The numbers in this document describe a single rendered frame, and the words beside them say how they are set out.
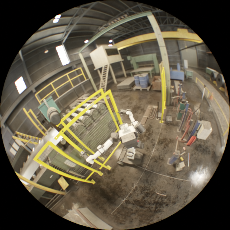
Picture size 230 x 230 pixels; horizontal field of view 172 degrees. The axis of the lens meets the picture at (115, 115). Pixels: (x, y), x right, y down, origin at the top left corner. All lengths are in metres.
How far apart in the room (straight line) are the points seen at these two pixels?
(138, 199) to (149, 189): 0.39
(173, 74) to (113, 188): 8.46
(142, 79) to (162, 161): 4.87
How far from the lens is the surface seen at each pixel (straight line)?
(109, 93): 1.52
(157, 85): 5.35
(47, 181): 3.07
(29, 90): 10.50
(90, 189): 2.74
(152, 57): 11.56
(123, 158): 2.27
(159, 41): 3.48
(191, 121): 2.17
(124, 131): 1.18
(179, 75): 8.07
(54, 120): 0.91
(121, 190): 2.36
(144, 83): 5.65
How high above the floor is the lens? 2.28
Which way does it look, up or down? 35 degrees down
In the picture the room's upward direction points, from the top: 23 degrees counter-clockwise
